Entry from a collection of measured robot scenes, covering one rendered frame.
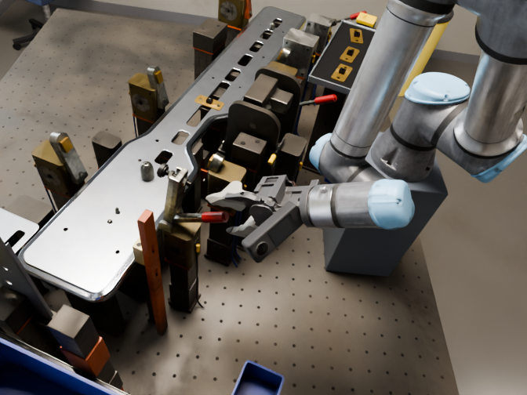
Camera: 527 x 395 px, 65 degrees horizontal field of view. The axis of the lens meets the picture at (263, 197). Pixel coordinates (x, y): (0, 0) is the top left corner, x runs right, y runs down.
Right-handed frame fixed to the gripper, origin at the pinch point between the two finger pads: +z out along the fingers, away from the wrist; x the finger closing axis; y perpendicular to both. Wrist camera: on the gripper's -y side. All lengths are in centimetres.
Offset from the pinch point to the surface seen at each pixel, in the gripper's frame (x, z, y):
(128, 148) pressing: 7.5, 36.2, 18.7
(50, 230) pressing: 7.6, 36.2, -10.3
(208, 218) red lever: 0.7, 1.6, -0.8
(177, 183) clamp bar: 10.7, 2.4, -1.7
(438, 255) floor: -141, -10, 109
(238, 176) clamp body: -3.7, 5.8, 17.2
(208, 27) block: 14, 41, 82
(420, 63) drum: -94, 8, 247
